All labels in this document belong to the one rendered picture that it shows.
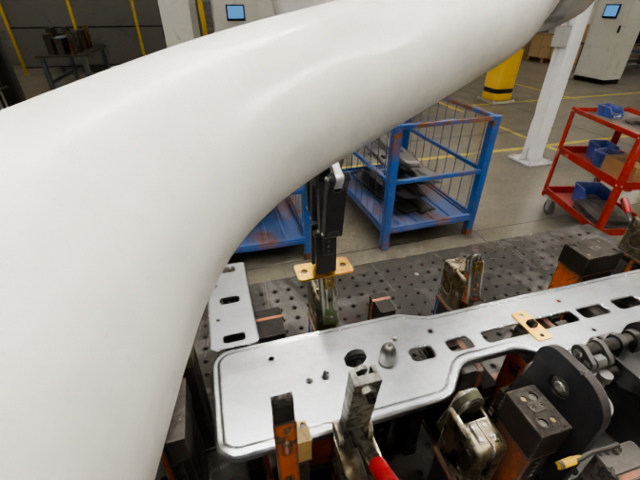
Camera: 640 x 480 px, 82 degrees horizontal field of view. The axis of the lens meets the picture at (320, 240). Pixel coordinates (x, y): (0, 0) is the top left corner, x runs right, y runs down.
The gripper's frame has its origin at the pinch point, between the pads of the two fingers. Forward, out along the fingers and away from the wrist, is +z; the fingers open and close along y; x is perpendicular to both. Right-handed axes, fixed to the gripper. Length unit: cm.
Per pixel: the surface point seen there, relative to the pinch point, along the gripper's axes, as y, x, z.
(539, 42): 1004, -1006, 84
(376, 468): -23.0, 0.4, 16.3
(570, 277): 15, -76, 35
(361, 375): -16.3, 0.2, 7.9
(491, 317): 4, -40, 30
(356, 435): -16.5, 0.2, 20.8
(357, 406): -16.6, 0.5, 13.5
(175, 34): 771, 48, 23
